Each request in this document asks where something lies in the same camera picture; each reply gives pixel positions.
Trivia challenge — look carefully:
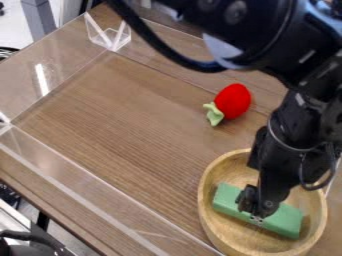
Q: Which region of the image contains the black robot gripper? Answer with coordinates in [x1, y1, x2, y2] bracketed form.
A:
[236, 91, 342, 225]

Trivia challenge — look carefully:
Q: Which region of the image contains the green rectangular block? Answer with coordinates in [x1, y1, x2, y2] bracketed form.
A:
[212, 182, 304, 239]

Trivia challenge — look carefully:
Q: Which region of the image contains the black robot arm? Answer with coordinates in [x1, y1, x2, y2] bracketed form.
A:
[157, 0, 342, 219]

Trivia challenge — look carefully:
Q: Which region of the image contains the brown wooden bowl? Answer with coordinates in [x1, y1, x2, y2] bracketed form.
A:
[198, 149, 328, 256]

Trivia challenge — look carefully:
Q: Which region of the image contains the red plush strawberry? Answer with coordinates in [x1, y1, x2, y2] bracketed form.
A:
[203, 83, 252, 127]

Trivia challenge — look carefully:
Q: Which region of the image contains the black clamp bracket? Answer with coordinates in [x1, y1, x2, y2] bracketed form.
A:
[0, 225, 78, 256]

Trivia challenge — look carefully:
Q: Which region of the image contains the black cable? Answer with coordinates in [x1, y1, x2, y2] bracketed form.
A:
[106, 0, 233, 74]

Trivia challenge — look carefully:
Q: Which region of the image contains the grey table leg post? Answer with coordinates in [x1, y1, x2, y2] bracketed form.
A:
[20, 0, 57, 41]

